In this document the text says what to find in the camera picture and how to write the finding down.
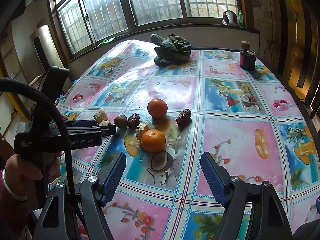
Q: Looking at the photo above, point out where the beige cake piece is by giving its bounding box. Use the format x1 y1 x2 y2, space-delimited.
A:
99 120 112 126

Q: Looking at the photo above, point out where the black coiled cable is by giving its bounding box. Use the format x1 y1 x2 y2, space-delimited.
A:
0 77 89 230

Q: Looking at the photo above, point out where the brown longan ball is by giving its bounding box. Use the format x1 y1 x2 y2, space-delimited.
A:
114 114 127 128

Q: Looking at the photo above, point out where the window with metal grille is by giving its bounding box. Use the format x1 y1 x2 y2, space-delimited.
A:
47 0 244 62

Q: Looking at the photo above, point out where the beige cake chunk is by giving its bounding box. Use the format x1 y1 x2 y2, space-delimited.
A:
136 122 150 141

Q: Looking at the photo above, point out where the wooden chair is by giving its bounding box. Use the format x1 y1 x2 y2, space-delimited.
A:
29 73 47 89

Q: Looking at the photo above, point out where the colourful fruit pattern tablecloth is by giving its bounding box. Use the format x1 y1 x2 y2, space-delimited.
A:
57 40 319 239

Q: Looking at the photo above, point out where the green cloth on sill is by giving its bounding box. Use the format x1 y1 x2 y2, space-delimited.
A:
98 37 115 48

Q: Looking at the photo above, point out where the dark jar with cork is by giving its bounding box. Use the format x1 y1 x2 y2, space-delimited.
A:
239 41 256 71

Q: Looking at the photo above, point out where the tall beige air conditioner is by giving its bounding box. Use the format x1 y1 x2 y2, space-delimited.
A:
29 25 63 72

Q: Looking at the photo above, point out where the person's left hand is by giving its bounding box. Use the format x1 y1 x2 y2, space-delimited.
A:
4 151 63 201

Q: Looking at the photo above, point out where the dark green leafy vegetable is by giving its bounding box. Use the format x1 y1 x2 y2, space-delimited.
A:
150 34 191 67

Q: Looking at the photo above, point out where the beige cake block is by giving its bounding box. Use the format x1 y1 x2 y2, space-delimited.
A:
93 108 108 124

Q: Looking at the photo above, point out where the red white object on sill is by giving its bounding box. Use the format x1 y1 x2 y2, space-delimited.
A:
222 10 239 27

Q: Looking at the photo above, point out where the green bottle on sill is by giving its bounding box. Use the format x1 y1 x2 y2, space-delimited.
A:
238 9 245 28

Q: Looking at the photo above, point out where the dark red jujube date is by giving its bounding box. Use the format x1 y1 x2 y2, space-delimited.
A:
127 113 140 129
176 109 191 126

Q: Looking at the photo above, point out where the orange tangerine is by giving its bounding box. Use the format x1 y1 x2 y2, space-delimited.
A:
147 98 168 119
140 129 166 153

